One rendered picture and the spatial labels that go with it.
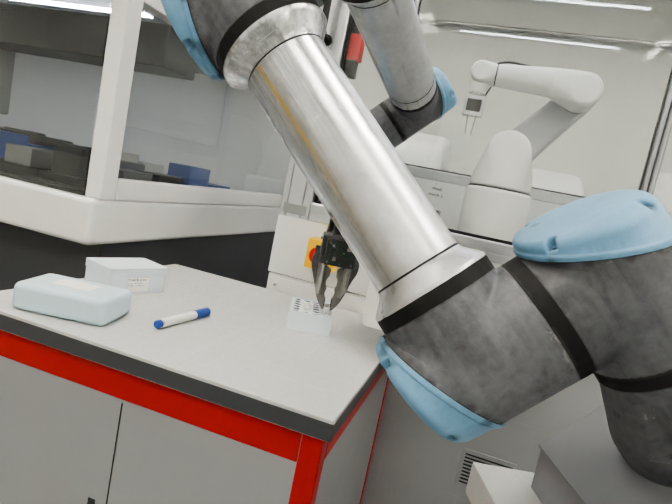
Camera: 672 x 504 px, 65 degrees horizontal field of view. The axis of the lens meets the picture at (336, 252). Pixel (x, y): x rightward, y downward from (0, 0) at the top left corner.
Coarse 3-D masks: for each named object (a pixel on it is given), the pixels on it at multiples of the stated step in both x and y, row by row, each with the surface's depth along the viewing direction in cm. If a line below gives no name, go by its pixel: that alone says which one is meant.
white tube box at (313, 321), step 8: (296, 296) 110; (296, 304) 104; (312, 304) 107; (296, 312) 98; (304, 312) 98; (312, 312) 101; (320, 312) 102; (288, 320) 98; (296, 320) 98; (304, 320) 98; (312, 320) 98; (320, 320) 99; (328, 320) 99; (288, 328) 99; (296, 328) 99; (304, 328) 99; (312, 328) 99; (320, 328) 99; (328, 328) 99; (328, 336) 99
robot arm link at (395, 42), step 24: (360, 0) 56; (384, 0) 58; (408, 0) 61; (360, 24) 63; (384, 24) 62; (408, 24) 64; (384, 48) 66; (408, 48) 67; (384, 72) 72; (408, 72) 71; (432, 72) 77; (408, 96) 77; (432, 96) 80; (408, 120) 84; (432, 120) 85
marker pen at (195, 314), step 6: (192, 312) 92; (198, 312) 93; (204, 312) 95; (210, 312) 96; (162, 318) 86; (168, 318) 86; (174, 318) 87; (180, 318) 88; (186, 318) 90; (192, 318) 92; (156, 324) 84; (162, 324) 84; (168, 324) 86; (174, 324) 88
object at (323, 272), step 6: (318, 264) 102; (324, 264) 101; (318, 270) 102; (324, 270) 101; (330, 270) 102; (318, 276) 102; (324, 276) 102; (318, 282) 102; (324, 282) 103; (318, 288) 100; (324, 288) 103; (318, 294) 103; (318, 300) 103; (324, 300) 103
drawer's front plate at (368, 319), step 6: (372, 288) 89; (372, 294) 89; (378, 294) 89; (366, 300) 89; (372, 300) 89; (378, 300) 89; (366, 306) 89; (372, 306) 89; (366, 312) 90; (372, 312) 89; (366, 318) 90; (372, 318) 89; (366, 324) 90; (372, 324) 89; (378, 324) 89
